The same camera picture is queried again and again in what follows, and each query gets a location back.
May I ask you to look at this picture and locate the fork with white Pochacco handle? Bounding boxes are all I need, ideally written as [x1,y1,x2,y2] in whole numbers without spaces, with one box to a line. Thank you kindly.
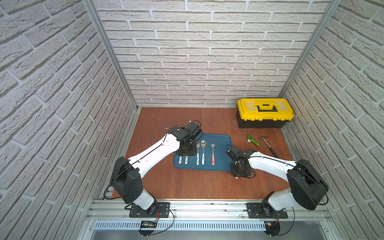
[196,142,200,166]

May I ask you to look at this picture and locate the spoon with white Pochacco handle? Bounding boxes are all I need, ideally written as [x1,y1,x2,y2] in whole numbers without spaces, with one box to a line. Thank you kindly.
[201,140,207,165]

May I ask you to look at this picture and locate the fork with plain pink handle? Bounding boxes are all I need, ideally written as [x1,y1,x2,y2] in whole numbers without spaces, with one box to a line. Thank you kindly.
[211,140,215,166]

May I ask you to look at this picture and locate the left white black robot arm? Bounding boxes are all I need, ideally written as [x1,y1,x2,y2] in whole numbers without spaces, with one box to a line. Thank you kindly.
[110,121,202,212]

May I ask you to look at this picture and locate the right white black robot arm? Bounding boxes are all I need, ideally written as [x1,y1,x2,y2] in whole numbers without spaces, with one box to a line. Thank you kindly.
[227,146,329,215]

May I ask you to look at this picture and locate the teal plastic tray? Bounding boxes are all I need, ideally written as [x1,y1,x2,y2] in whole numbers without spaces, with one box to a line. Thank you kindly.
[173,134,233,172]

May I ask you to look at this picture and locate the green plastic pipe fitting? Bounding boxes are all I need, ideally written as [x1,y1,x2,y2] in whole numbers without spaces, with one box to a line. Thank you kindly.
[247,134,260,147]

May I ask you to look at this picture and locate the steel claw hammer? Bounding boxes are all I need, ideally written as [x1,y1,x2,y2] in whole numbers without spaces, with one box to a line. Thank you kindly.
[259,136,279,158]

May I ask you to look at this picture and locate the yellow black toolbox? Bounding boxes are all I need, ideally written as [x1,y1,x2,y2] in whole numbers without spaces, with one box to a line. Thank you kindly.
[236,98,295,129]

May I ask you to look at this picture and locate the right black controller box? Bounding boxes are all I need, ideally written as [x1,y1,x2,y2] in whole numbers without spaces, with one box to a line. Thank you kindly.
[264,222,281,238]

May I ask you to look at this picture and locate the black controller box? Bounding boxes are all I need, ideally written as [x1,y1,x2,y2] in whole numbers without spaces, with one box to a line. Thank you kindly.
[264,222,281,238]
[139,221,158,237]

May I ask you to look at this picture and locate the left black controller box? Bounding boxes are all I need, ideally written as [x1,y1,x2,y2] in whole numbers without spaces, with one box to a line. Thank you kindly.
[139,221,158,237]

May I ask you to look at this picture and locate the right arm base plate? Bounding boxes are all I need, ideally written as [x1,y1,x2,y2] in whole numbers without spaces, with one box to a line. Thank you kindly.
[246,203,288,219]

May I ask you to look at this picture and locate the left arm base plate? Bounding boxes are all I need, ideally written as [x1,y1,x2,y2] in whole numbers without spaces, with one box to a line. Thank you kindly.
[129,202,171,218]

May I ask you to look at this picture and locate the aluminium front rail frame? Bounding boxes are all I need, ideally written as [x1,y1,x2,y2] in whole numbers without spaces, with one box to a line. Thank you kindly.
[77,199,341,240]

